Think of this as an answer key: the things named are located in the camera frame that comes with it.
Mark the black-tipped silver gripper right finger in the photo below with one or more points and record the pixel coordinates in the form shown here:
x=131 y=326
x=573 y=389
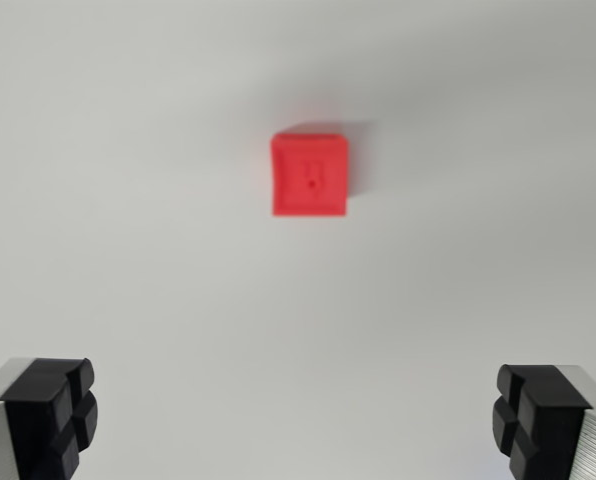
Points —
x=553 y=430

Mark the black-tipped silver gripper left finger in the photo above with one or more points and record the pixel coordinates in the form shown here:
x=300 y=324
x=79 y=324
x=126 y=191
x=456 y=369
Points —
x=33 y=420

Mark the red studded cube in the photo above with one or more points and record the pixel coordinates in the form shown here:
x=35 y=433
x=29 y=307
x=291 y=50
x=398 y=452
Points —
x=310 y=175

